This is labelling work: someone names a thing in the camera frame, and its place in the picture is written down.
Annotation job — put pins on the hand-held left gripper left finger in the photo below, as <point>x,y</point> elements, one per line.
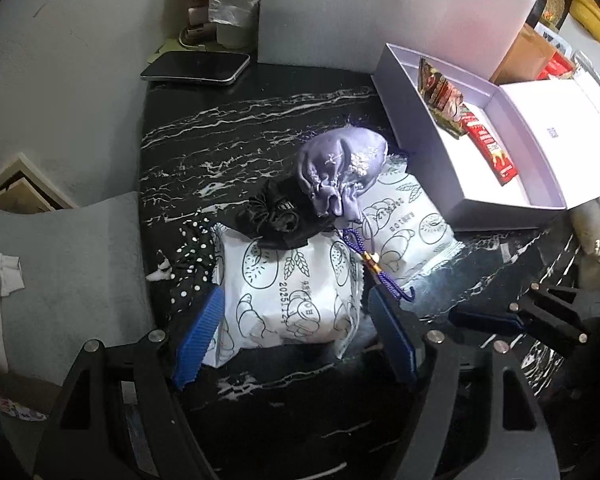
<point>200,330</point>

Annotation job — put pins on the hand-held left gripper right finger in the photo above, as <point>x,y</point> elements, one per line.
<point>392,335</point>

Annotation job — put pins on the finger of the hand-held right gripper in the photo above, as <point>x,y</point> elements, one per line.
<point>480,321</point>

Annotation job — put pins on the black polka dot cloth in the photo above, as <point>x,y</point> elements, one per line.
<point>195,260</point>

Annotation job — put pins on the white bread packet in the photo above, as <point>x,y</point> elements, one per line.
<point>410,230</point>
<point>280,310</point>

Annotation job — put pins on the black satin pouch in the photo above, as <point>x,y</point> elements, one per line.
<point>270,215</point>

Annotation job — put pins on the lavender gift box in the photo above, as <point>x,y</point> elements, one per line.
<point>530,180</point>

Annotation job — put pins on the red snack stick packet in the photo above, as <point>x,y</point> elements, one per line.
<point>490,150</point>

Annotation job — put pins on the lavender box lid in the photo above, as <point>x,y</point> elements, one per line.
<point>570,110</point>

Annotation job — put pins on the brown snack packet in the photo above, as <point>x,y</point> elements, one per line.
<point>440,92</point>

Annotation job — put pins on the black smartphone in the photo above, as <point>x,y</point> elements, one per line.
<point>195,66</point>

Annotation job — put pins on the brown cardboard box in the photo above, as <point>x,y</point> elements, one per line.
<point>522,55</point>

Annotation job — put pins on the white cup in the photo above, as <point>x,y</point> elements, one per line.
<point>232,35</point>

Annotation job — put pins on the white board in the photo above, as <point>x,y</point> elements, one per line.
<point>380,10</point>

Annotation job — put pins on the woven basket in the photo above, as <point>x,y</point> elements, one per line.
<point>552,2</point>

